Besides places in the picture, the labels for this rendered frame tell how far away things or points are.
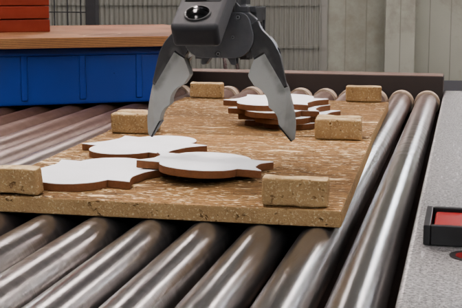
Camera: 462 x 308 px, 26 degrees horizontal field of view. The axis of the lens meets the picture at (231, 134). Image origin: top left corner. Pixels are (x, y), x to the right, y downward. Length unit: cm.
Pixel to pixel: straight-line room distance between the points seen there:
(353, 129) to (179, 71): 31
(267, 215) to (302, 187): 4
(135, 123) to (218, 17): 40
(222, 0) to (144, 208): 21
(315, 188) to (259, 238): 7
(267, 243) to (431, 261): 14
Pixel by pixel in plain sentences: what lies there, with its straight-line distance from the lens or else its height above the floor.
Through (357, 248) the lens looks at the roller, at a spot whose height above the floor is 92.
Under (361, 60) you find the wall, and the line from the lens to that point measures 1077.
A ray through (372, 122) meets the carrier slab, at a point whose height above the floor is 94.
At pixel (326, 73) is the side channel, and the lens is 204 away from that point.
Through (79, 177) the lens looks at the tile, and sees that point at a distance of 98.
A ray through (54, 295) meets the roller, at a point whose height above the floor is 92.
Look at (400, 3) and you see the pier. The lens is 1053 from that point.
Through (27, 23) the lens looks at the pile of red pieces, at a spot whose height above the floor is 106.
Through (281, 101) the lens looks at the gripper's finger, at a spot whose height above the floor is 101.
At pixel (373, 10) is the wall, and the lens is 1075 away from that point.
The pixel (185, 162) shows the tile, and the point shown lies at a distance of 101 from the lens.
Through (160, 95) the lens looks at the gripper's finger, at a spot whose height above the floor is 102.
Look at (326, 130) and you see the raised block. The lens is 126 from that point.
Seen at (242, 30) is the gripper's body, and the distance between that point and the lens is 101.
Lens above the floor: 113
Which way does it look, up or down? 9 degrees down
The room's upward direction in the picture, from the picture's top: straight up
